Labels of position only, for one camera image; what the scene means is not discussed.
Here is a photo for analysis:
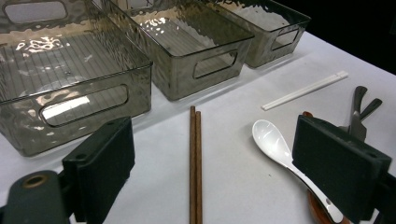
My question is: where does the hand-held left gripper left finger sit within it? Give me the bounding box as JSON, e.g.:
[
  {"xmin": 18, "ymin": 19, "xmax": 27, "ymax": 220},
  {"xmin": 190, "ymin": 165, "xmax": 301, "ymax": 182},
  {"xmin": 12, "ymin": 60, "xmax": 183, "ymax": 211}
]
[{"xmin": 62, "ymin": 116, "xmax": 135, "ymax": 224}]

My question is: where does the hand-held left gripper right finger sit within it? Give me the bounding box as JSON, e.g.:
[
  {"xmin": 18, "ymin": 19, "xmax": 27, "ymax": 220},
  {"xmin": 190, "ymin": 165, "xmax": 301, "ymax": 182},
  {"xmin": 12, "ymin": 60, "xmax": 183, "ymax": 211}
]
[{"xmin": 291, "ymin": 114, "xmax": 392, "ymax": 224}]

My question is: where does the dark-handled steel knife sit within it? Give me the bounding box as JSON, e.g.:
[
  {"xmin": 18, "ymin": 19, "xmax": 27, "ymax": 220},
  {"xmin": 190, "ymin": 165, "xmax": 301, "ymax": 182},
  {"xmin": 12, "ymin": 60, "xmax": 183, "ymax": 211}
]
[{"xmin": 347, "ymin": 86, "xmax": 369, "ymax": 143}]

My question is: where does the brown wooden spoon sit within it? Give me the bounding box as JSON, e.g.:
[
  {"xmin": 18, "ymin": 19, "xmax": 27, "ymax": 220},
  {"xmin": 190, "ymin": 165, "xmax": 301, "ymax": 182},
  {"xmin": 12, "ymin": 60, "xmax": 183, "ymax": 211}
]
[{"xmin": 302, "ymin": 110, "xmax": 351, "ymax": 224}]

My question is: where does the white ceramic spoon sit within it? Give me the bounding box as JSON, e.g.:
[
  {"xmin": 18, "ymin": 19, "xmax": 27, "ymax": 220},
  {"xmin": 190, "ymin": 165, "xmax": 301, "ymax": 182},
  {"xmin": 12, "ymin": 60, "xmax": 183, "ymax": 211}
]
[{"xmin": 251, "ymin": 119, "xmax": 345, "ymax": 224}]

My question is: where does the brown wooden chopstick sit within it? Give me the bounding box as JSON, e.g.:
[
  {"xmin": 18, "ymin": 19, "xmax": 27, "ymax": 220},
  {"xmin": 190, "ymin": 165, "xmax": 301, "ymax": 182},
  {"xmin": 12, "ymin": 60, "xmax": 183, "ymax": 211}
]
[
  {"xmin": 189, "ymin": 105, "xmax": 197, "ymax": 224},
  {"xmin": 195, "ymin": 110, "xmax": 204, "ymax": 224}
]

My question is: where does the smoky transparent plastic bin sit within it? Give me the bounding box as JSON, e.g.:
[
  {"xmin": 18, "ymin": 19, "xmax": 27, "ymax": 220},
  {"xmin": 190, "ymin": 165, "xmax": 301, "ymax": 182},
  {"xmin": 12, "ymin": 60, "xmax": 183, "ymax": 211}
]
[
  {"xmin": 92, "ymin": 0, "xmax": 256, "ymax": 102},
  {"xmin": 0, "ymin": 0, "xmax": 153, "ymax": 158},
  {"xmin": 214, "ymin": 0, "xmax": 312, "ymax": 69}
]

